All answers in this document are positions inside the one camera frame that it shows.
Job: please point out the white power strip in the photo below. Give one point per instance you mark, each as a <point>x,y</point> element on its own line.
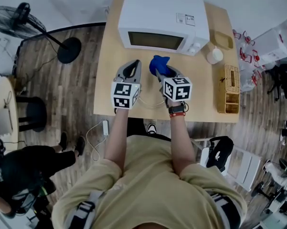
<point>105,127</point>

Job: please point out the wicker tissue box organizer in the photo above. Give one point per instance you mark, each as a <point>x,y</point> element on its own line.
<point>229,89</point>

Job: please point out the black round stool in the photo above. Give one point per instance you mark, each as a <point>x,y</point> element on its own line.
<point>34,113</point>

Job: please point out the person's white shoe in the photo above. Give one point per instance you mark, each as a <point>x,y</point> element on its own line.
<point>152,128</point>

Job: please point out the tan tray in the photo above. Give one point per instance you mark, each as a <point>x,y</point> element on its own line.
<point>223,39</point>

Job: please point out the grey laptop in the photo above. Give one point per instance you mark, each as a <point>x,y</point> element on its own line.
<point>1,120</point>

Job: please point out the person's left forearm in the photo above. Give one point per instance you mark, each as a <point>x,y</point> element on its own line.
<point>115,137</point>

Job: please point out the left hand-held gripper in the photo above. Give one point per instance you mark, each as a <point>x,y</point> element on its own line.
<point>121,92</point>

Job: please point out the black waist bag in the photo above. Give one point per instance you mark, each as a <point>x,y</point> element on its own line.
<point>219,151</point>

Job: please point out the black wristwatch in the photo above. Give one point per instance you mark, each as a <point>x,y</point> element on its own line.
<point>176,109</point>

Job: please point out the black mesh office chair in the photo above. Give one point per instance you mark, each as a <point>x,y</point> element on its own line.
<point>284,80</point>

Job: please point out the white chair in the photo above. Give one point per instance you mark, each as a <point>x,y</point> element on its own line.
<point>246,168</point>

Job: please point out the person's right forearm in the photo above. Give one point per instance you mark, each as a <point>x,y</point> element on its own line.
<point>181,142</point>

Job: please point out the white cup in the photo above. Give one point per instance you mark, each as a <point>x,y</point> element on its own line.
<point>215,55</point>

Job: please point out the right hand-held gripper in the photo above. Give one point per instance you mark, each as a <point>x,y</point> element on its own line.
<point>177,89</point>

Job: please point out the red wristband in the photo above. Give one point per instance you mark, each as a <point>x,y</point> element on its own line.
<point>177,114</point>

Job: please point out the person's beige shirt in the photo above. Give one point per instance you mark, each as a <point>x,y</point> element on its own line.
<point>152,187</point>

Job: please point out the round white table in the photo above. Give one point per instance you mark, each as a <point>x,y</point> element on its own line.
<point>2,96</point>

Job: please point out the white microwave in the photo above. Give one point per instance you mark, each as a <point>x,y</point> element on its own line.
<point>157,11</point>

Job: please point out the blue cloth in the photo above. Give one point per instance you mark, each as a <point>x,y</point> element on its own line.
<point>158,64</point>

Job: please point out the black standing fan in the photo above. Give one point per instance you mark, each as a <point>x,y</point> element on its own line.
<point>19,23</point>

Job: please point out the white cardboard box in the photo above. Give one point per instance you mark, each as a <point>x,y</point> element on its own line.
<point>272,46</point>

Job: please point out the person's black trousers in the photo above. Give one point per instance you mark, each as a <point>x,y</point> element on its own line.
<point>136,128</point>

